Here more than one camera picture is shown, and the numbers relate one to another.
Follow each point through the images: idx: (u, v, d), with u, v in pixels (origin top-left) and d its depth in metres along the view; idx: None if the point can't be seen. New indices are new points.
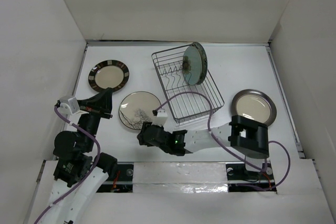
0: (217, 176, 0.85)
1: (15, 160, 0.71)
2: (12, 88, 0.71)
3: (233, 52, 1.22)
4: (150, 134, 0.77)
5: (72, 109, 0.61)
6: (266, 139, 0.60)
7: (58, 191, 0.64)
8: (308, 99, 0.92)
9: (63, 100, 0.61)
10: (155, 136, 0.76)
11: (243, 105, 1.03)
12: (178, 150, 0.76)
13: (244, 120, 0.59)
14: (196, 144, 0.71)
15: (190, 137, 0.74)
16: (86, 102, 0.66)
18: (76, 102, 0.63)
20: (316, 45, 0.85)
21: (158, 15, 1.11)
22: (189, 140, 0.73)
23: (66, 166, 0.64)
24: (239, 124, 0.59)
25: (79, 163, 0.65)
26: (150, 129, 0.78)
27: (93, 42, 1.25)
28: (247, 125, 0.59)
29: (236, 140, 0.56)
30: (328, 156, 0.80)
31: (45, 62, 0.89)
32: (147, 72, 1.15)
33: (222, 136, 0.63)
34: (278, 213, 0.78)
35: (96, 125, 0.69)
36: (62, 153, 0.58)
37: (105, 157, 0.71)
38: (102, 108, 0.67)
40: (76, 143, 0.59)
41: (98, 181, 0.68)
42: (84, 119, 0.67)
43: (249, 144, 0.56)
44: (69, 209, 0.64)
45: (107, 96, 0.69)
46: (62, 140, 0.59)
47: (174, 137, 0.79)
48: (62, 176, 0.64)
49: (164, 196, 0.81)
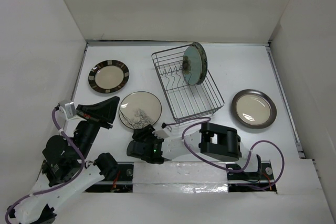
0: (217, 176, 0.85)
1: (16, 160, 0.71)
2: (13, 88, 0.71)
3: (233, 52, 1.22)
4: (130, 148, 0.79)
5: (67, 115, 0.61)
6: (235, 143, 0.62)
7: (40, 185, 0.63)
8: (308, 100, 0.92)
9: (61, 105, 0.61)
10: (135, 150, 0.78)
11: (242, 105, 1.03)
12: (157, 159, 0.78)
13: (212, 126, 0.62)
14: (172, 151, 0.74)
15: (166, 145, 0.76)
16: (86, 108, 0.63)
18: (74, 108, 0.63)
20: (316, 45, 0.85)
21: (159, 15, 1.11)
22: (165, 149, 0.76)
23: (53, 166, 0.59)
24: (208, 130, 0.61)
25: (66, 169, 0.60)
26: (130, 144, 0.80)
27: (93, 42, 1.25)
28: (215, 131, 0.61)
29: (205, 148, 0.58)
30: (328, 156, 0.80)
31: (45, 62, 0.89)
32: (147, 72, 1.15)
33: (193, 143, 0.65)
34: (277, 213, 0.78)
35: (95, 132, 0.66)
36: (50, 156, 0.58)
37: (107, 158, 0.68)
38: (103, 118, 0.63)
40: (64, 152, 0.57)
41: (91, 180, 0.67)
42: (82, 125, 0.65)
43: (218, 149, 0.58)
44: (56, 196, 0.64)
45: (111, 106, 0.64)
46: (53, 145, 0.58)
47: (151, 147, 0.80)
48: (48, 172, 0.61)
49: (164, 196, 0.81)
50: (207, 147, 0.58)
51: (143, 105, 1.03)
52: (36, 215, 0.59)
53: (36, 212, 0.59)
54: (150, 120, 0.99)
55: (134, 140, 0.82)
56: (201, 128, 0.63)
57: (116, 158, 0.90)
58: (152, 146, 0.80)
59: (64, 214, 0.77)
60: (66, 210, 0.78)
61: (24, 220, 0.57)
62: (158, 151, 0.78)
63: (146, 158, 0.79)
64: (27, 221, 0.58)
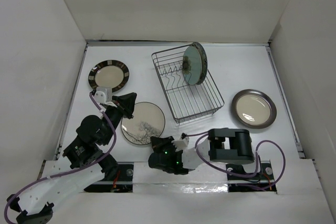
0: (217, 176, 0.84)
1: (15, 160, 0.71)
2: (12, 88, 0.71)
3: (233, 52, 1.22)
4: (153, 162, 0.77)
5: (106, 97, 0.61)
6: (249, 145, 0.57)
7: (59, 168, 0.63)
8: (308, 100, 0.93)
9: (101, 89, 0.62)
10: (159, 162, 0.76)
11: (243, 105, 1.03)
12: (180, 171, 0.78)
13: (220, 130, 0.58)
14: (190, 162, 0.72)
15: (187, 159, 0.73)
16: (116, 96, 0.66)
18: (110, 93, 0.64)
20: (316, 45, 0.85)
21: (158, 15, 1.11)
22: (185, 161, 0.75)
23: (78, 148, 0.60)
24: (216, 136, 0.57)
25: (89, 152, 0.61)
26: (153, 157, 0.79)
27: (93, 42, 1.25)
28: (223, 135, 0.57)
29: (213, 155, 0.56)
30: (328, 156, 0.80)
31: (45, 62, 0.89)
32: (147, 72, 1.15)
33: (203, 151, 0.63)
34: (277, 213, 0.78)
35: (118, 121, 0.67)
36: (82, 132, 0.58)
37: (108, 158, 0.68)
38: (127, 108, 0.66)
40: (99, 130, 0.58)
41: (93, 178, 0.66)
42: (109, 112, 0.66)
43: (227, 155, 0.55)
44: (56, 192, 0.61)
45: (133, 99, 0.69)
46: (88, 123, 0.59)
47: (173, 157, 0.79)
48: (69, 155, 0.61)
49: (164, 196, 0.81)
50: (216, 154, 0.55)
51: (150, 117, 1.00)
52: (40, 206, 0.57)
53: (44, 200, 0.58)
54: (156, 130, 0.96)
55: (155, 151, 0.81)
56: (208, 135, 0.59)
57: (116, 159, 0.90)
58: (173, 156, 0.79)
59: (64, 214, 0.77)
60: (66, 210, 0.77)
61: (30, 207, 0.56)
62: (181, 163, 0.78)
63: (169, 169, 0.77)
64: (32, 209, 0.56)
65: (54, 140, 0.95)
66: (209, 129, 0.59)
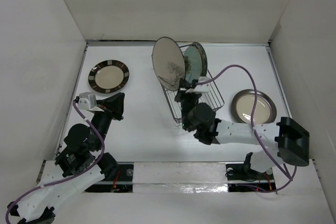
0: (217, 176, 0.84)
1: (16, 160, 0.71)
2: (13, 88, 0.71)
3: (233, 52, 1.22)
4: (202, 116, 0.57)
5: (91, 104, 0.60)
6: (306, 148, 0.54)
7: (52, 177, 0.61)
8: (308, 100, 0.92)
9: (83, 96, 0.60)
10: (210, 120, 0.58)
11: (242, 106, 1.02)
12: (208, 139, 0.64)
13: (295, 124, 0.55)
14: (232, 136, 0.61)
15: (224, 128, 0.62)
16: (102, 100, 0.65)
18: (94, 98, 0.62)
20: (316, 45, 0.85)
21: (158, 15, 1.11)
22: (222, 131, 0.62)
23: (69, 156, 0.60)
24: (289, 125, 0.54)
25: (81, 159, 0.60)
26: (202, 108, 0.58)
27: (93, 42, 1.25)
28: (295, 128, 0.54)
29: (286, 142, 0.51)
30: (328, 156, 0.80)
31: (45, 62, 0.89)
32: (147, 72, 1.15)
33: (268, 135, 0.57)
34: (278, 213, 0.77)
35: (108, 125, 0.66)
36: (70, 143, 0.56)
37: (108, 159, 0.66)
38: (115, 110, 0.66)
40: (86, 139, 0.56)
41: (93, 178, 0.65)
42: (96, 117, 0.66)
43: (296, 148, 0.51)
44: (56, 196, 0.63)
45: (121, 99, 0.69)
46: (74, 132, 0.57)
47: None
48: (61, 163, 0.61)
49: (164, 196, 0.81)
50: (291, 144, 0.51)
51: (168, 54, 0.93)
52: (39, 212, 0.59)
53: (41, 207, 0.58)
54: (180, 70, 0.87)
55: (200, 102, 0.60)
56: (280, 121, 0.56)
57: (116, 159, 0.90)
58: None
59: (64, 214, 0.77)
60: (66, 210, 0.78)
61: (28, 215, 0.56)
62: (212, 130, 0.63)
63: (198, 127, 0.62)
64: (30, 216, 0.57)
65: (54, 140, 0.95)
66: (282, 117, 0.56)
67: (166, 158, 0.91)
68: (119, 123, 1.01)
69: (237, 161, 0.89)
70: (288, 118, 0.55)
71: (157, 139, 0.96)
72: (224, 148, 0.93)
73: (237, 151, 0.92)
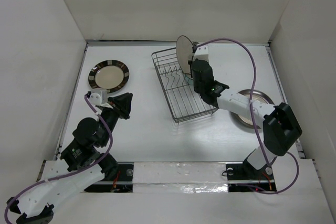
0: (217, 176, 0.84)
1: (16, 160, 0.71)
2: (13, 87, 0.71)
3: (233, 52, 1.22)
4: (197, 66, 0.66)
5: (102, 99, 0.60)
6: (291, 141, 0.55)
7: (56, 171, 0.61)
8: (308, 99, 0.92)
9: (95, 91, 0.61)
10: (204, 72, 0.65)
11: None
12: (208, 96, 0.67)
13: (290, 113, 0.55)
14: (231, 102, 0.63)
15: (228, 94, 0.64)
16: (112, 97, 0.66)
18: (105, 95, 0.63)
20: (316, 45, 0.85)
21: (158, 15, 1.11)
22: (223, 95, 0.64)
23: (75, 150, 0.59)
24: (283, 110, 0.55)
25: (87, 154, 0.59)
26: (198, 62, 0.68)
27: (93, 42, 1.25)
28: (289, 116, 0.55)
29: (272, 121, 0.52)
30: (328, 156, 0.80)
31: (45, 61, 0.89)
32: (146, 72, 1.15)
33: (262, 110, 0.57)
34: (278, 213, 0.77)
35: (114, 123, 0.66)
36: (79, 135, 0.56)
37: (107, 158, 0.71)
38: (123, 109, 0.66)
40: (96, 132, 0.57)
41: (94, 178, 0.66)
42: (104, 115, 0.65)
43: (277, 131, 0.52)
44: (56, 194, 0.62)
45: (129, 99, 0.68)
46: (84, 126, 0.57)
47: (212, 84, 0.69)
48: (66, 158, 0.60)
49: (163, 195, 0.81)
50: (274, 125, 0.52)
51: (188, 52, 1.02)
52: (39, 208, 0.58)
53: (43, 203, 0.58)
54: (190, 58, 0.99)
55: (196, 59, 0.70)
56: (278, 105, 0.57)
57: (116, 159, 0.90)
58: (215, 83, 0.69)
59: (64, 214, 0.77)
60: (66, 210, 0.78)
61: (29, 210, 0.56)
62: (217, 92, 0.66)
63: (201, 86, 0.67)
64: (31, 212, 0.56)
65: (54, 139, 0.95)
66: (282, 102, 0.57)
67: (166, 157, 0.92)
68: (119, 123, 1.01)
69: (236, 161, 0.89)
70: (287, 105, 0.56)
71: (157, 139, 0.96)
72: (225, 148, 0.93)
73: (236, 152, 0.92)
